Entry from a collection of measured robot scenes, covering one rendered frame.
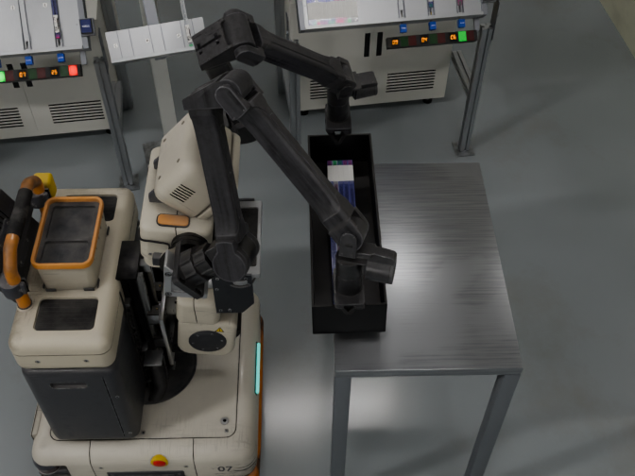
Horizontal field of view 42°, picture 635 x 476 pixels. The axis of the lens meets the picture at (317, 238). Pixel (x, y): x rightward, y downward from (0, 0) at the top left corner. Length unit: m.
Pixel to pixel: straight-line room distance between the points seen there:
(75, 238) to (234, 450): 0.79
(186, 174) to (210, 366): 0.94
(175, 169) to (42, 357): 0.62
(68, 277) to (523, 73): 2.65
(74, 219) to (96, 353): 0.36
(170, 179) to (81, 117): 1.87
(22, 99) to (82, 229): 1.55
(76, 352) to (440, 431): 1.28
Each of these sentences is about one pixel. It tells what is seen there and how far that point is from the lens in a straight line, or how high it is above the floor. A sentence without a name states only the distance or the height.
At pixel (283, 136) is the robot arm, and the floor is 1.38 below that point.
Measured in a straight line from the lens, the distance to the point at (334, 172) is 2.23.
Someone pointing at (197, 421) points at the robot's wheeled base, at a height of 0.28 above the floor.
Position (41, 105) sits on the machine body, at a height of 0.23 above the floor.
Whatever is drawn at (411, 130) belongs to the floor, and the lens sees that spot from 3.73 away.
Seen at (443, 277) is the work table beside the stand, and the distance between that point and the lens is 2.16.
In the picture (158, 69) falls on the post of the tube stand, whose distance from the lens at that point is 3.27.
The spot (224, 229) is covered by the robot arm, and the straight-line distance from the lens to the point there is 1.76.
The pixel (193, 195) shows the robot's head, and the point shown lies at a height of 1.16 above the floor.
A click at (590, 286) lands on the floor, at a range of 3.29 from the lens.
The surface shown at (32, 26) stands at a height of 0.78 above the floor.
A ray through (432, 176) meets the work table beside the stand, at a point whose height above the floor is 0.80.
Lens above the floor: 2.49
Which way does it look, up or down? 50 degrees down
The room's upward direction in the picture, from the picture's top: straight up
